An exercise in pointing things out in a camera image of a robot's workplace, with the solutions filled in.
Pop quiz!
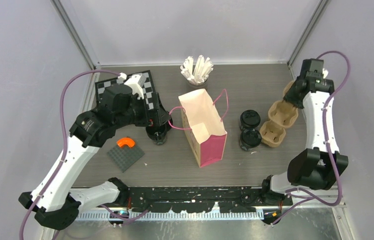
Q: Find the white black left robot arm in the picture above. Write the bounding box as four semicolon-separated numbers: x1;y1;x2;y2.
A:
18;83;171;231

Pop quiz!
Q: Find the orange curved pipe piece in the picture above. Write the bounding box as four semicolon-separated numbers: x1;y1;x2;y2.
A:
116;137;136;148

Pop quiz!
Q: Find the white wrapped stirrers bundle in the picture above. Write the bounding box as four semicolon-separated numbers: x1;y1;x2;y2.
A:
180;55;214;84

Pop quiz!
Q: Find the black white chessboard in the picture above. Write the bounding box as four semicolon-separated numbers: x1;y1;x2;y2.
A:
95;70;156;110

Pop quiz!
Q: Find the black cup stack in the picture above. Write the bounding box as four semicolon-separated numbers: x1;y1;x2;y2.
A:
145;125;167;145

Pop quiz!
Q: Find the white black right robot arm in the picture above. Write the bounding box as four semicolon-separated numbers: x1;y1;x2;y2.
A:
259;58;349;205

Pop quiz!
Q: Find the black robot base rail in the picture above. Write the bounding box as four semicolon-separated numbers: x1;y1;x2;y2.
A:
95;185;293;215

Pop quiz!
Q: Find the pink cakes paper bag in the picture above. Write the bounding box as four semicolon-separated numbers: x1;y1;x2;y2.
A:
169;88;229;168

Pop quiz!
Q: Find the grey studded baseplate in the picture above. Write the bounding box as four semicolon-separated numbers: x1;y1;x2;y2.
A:
107;145;145;173

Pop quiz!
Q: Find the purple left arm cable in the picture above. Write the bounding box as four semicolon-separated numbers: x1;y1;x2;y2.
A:
18;69;151;240

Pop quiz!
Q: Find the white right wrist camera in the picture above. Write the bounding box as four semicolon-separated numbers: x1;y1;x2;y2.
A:
322;68;329;79

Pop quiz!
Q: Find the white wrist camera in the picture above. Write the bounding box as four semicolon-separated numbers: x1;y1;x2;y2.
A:
322;68;329;79
116;73;146;100

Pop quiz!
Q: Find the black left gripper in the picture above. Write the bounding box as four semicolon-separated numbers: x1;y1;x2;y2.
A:
114;92;170;129

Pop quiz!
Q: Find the single black cup lid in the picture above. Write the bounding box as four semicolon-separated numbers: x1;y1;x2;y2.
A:
240;109;261;130

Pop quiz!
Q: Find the single brown pulp carrier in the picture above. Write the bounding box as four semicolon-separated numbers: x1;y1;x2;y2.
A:
259;120;286;148

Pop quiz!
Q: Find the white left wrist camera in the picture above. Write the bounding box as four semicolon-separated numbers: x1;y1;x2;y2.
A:
116;73;146;100

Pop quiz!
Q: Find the grey holder cup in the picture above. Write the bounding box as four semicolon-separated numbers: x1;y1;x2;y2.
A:
187;81;208;91

